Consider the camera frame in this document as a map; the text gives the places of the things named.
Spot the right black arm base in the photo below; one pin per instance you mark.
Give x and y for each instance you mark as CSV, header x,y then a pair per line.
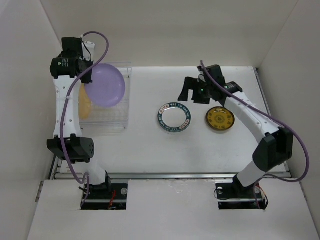
x,y
228,198

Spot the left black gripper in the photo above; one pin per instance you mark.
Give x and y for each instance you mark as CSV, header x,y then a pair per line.
x,y
87,79

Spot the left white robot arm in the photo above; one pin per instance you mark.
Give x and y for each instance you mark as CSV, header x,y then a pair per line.
x,y
70,69

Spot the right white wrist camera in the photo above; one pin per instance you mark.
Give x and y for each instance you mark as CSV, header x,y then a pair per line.
x,y
201,76

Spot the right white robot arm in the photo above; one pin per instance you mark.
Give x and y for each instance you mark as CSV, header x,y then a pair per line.
x,y
275,143

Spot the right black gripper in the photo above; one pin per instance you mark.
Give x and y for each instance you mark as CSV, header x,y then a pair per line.
x,y
191,83

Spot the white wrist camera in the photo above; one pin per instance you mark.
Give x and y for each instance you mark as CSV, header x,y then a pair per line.
x,y
88,49
201,76

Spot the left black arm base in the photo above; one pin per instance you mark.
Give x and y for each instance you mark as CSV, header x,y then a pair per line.
x,y
112,200

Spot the aluminium table frame rail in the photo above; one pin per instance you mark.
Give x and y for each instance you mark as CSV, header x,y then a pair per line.
x,y
144,150

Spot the purple plate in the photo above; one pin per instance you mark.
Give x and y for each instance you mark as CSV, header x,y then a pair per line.
x,y
108,86

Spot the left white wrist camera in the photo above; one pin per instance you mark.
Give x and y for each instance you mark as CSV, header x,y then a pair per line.
x,y
88,49

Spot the white wire dish rack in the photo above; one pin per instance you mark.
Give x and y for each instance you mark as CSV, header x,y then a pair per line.
x,y
112,120

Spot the beige plate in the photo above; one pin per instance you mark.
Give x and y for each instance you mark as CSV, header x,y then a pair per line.
x,y
84,103

